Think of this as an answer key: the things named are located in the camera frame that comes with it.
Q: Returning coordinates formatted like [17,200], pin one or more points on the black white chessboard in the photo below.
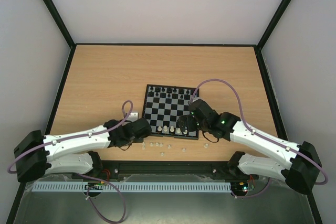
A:
[160,111]

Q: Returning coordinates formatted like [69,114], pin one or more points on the black aluminium frame rail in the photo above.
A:
[168,167]

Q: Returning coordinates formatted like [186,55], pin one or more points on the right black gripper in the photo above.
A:
[187,121]

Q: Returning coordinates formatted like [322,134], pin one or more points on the light blue cable duct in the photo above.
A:
[133,187]

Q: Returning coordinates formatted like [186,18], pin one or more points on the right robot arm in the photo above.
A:
[295,164]

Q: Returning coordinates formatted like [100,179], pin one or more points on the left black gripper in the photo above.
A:
[137,139]

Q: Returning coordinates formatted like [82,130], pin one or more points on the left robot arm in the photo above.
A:
[35,150]

